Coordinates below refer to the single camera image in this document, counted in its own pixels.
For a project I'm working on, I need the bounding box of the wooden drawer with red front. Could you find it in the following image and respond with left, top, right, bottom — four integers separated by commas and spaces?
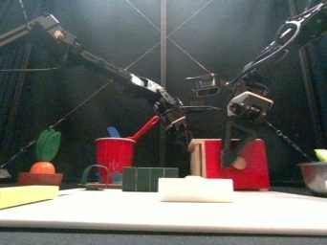
203, 138, 272, 191

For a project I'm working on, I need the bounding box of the beige wooden board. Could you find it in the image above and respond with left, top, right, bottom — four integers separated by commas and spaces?
187, 138, 208, 179

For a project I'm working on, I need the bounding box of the red plastic spoon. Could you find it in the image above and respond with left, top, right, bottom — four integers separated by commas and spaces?
126, 115, 161, 142

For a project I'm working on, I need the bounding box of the diagonal black brace rod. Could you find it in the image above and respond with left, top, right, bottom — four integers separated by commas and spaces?
263, 119, 316, 163

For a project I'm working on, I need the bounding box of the small white toy block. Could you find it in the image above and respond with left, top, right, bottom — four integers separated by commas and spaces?
157, 175, 235, 204

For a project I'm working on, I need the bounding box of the blue plastic utensil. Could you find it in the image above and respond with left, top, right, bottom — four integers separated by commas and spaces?
105, 126, 122, 139

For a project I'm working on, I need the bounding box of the dark green block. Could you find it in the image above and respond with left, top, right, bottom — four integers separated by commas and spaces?
121, 166, 180, 192

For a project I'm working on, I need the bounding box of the red ribbed plastic cup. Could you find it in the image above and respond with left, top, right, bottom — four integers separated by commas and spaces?
94, 136, 137, 185

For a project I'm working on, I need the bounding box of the light green toy vegetable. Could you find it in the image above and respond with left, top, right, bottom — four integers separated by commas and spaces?
312, 148, 327, 164

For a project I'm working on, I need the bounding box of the metal bowl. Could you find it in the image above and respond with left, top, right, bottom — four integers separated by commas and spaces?
296, 160, 327, 197

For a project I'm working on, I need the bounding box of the white plastic cutting board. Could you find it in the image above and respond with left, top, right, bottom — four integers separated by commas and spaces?
0, 187, 327, 237

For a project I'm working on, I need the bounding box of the pink plastic tray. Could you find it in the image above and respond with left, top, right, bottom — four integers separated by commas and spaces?
77, 181, 125, 190

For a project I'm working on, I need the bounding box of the toy carrot in brown pot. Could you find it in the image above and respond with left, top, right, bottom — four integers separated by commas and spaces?
16, 127, 65, 187

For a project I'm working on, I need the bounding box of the yellow rectangular toy block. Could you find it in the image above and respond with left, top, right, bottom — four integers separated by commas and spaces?
0, 185, 60, 211

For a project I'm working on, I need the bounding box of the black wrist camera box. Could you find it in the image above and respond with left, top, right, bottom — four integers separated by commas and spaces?
184, 73, 223, 99

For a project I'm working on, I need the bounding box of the thin diagonal brace wire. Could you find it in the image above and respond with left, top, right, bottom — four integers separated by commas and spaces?
0, 0, 215, 169
124, 0, 215, 76

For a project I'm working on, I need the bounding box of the vertical black frame pole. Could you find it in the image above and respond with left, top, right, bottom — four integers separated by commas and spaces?
158, 0, 168, 167

